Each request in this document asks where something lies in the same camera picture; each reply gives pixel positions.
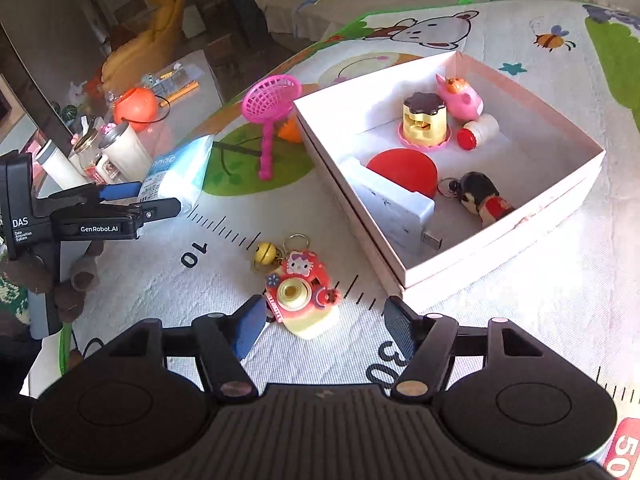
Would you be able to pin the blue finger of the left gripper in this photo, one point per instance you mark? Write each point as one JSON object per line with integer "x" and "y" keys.
{"x": 119, "y": 191}

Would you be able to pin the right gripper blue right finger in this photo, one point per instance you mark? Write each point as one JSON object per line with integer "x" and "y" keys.
{"x": 426, "y": 343}

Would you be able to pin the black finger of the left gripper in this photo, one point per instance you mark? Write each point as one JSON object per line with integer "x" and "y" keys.
{"x": 161, "y": 209}

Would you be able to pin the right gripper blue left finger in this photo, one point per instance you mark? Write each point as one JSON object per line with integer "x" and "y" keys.
{"x": 223, "y": 340}

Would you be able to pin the blue wet wipes pack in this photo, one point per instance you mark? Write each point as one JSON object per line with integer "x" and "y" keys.
{"x": 179, "y": 174}

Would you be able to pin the hello kitty camera toy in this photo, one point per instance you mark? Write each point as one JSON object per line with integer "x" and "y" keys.
{"x": 300, "y": 295}

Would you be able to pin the gold bell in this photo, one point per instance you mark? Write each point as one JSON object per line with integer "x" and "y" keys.
{"x": 266, "y": 254}

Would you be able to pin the black hair doll keychain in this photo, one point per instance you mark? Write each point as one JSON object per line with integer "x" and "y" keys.
{"x": 478, "y": 194}

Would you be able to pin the orange plastic toy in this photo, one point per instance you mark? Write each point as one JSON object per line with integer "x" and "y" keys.
{"x": 289, "y": 131}

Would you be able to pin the pink plastic net scoop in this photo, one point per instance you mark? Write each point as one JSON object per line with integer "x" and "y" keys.
{"x": 266, "y": 103}

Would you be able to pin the red round lid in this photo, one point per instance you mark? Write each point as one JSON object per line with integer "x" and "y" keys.
{"x": 410, "y": 169}

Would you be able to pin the red cap white bottle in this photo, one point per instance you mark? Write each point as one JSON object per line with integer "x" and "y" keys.
{"x": 477, "y": 132}

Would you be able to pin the yellow pudding cup toy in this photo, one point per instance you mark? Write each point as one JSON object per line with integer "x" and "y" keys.
{"x": 424, "y": 123}

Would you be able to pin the pink pig toy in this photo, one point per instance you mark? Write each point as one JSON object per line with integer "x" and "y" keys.
{"x": 462, "y": 101}

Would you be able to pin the white rectangular box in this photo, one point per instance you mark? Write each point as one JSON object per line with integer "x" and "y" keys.
{"x": 402, "y": 216}

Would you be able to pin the gloved left hand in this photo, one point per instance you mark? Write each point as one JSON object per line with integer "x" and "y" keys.
{"x": 69, "y": 296}

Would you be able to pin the white ribbed tumbler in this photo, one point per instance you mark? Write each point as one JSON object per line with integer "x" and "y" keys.
{"x": 126, "y": 152}

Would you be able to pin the orange pumpkin bucket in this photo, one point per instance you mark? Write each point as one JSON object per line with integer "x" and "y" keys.
{"x": 137, "y": 106}

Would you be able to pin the orange pencil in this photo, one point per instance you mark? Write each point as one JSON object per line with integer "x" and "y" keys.
{"x": 178, "y": 94}

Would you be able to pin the cartoon play mat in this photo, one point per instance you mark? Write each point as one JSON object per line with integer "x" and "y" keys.
{"x": 299, "y": 341}

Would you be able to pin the pink cardboard box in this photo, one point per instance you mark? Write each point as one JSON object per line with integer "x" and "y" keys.
{"x": 540, "y": 162}

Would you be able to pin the yellow bean bag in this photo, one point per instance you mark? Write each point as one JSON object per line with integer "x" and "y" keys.
{"x": 150, "y": 51}

